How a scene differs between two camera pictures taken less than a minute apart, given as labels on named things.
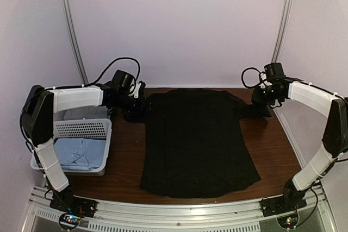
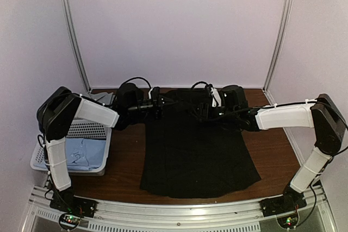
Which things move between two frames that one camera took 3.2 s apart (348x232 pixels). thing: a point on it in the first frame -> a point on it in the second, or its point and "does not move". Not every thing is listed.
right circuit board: (287, 222) does not move
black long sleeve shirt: (196, 142) does not move
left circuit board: (69, 220) does not move
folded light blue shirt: (82, 154) does not move
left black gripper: (140, 110) -> (157, 101)
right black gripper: (256, 98) -> (203, 107)
